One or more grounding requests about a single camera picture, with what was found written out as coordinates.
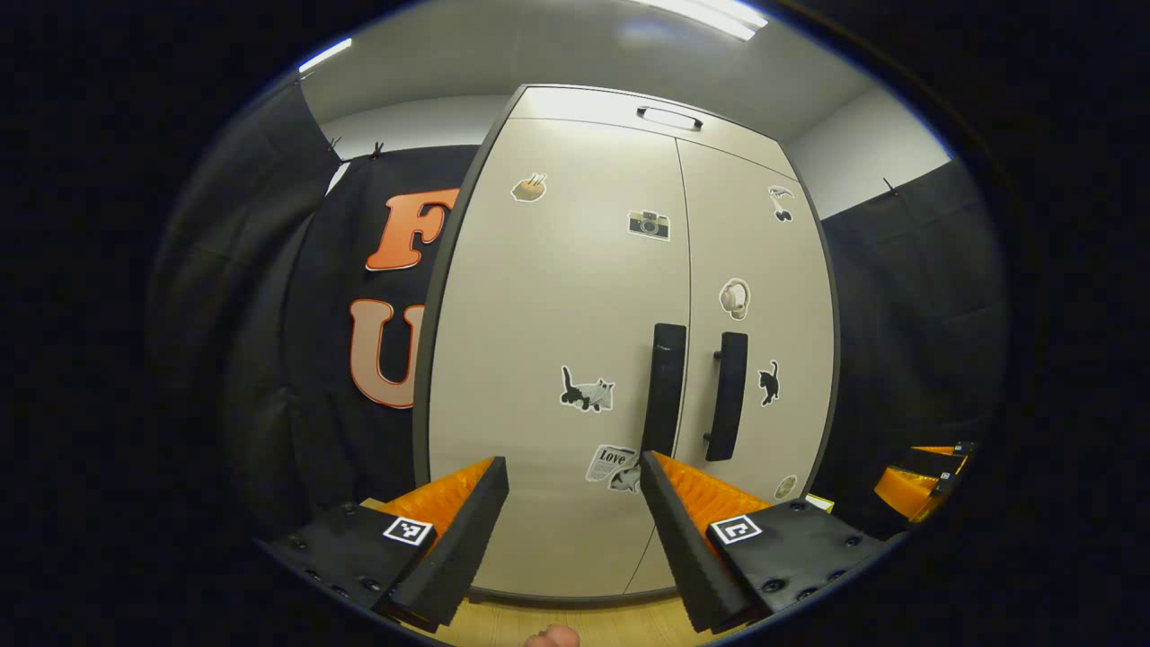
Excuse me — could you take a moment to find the wide ceiling light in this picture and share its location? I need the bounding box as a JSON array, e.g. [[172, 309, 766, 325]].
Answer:
[[627, 0, 771, 43]]

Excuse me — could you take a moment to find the white and grey shoe cabinet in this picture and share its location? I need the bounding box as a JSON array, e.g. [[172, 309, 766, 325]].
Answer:
[[411, 84, 842, 605]]

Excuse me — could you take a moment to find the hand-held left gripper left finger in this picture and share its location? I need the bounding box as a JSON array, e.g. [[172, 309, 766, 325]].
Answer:
[[260, 456, 512, 634]]

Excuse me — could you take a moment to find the white cabinet door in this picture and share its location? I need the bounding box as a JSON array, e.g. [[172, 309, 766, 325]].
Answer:
[[624, 139, 839, 596], [427, 117, 694, 599]]

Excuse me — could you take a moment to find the narrow ceiling light strip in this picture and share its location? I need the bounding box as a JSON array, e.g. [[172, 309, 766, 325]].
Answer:
[[298, 37, 354, 74]]

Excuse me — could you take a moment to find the cabinet drawer handle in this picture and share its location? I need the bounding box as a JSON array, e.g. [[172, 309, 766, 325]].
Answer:
[[635, 104, 705, 133]]

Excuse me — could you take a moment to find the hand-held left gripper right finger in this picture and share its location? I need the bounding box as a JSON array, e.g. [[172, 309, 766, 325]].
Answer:
[[640, 449, 887, 634]]

